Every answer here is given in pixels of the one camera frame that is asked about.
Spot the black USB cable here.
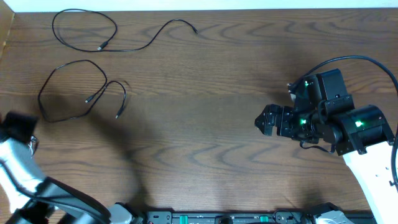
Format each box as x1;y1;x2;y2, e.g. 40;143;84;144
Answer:
37;59;127;123
52;8;199;53

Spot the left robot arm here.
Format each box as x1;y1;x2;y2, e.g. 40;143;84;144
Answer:
1;111;146;224

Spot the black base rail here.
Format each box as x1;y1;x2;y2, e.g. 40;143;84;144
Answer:
146;210;374;224

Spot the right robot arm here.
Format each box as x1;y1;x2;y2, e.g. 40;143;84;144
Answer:
254;69;397;223

